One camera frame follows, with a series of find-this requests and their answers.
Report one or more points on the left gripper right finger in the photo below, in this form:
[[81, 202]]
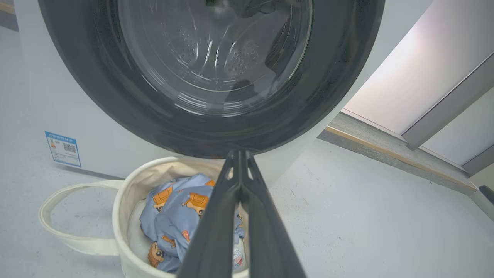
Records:
[[270, 247]]

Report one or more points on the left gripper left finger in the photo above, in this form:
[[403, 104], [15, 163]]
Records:
[[212, 239]]

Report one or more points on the blue bear print garment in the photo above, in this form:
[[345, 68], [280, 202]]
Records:
[[177, 216]]

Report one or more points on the round black washer door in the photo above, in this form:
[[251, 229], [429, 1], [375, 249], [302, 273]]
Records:
[[96, 96]]

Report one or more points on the cream fabric laundry basket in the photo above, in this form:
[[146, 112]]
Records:
[[142, 175]]

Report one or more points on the white front-load washing machine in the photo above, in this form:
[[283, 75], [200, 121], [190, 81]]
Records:
[[58, 77]]

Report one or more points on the blue energy label sticker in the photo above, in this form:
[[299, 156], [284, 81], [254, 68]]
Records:
[[63, 148]]

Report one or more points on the grey metal frame bar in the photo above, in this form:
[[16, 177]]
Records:
[[480, 162], [444, 116]]

